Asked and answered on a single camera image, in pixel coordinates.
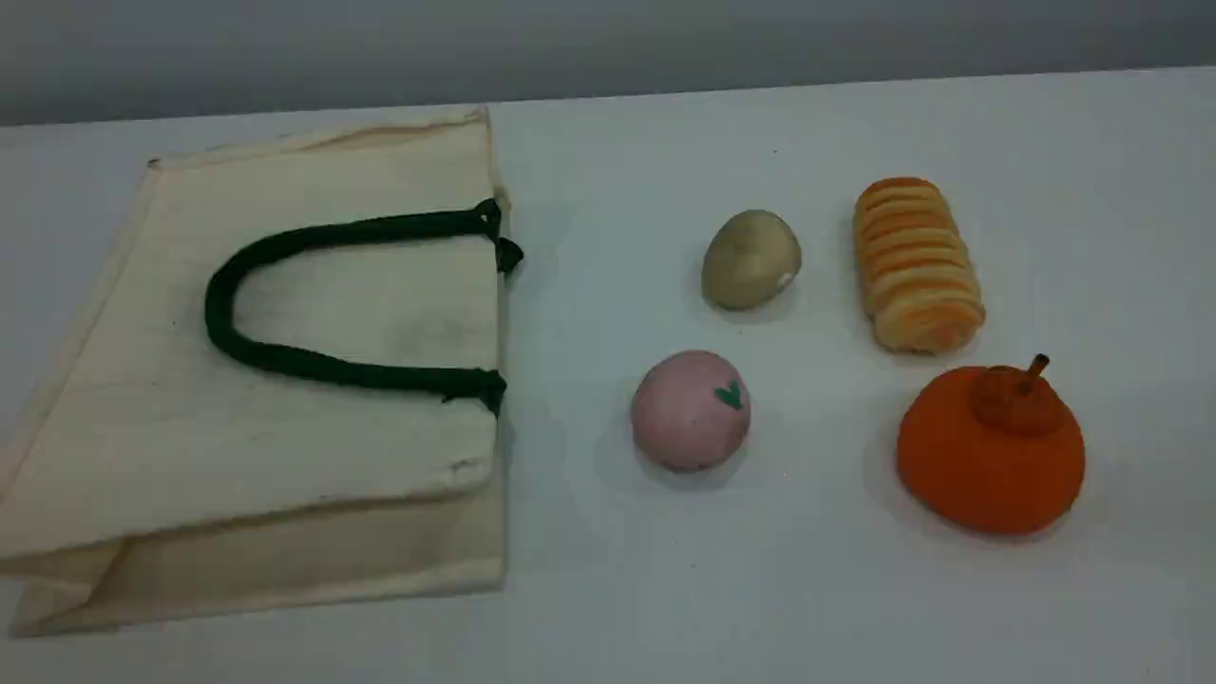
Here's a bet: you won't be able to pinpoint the orange pumpkin shaped toy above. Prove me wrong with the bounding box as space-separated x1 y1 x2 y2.
896 353 1087 536

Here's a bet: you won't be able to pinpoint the pink round bun green leaf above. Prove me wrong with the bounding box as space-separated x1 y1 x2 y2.
630 349 752 473

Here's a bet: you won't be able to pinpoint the white canvas handbag green handles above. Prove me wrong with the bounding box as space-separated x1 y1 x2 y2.
0 104 525 639

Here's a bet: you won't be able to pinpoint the striped golden spiral bread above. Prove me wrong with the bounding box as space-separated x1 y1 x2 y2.
852 177 987 355

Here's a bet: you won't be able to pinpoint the beige round egg yolk pastry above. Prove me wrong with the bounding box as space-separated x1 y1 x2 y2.
701 209 803 312

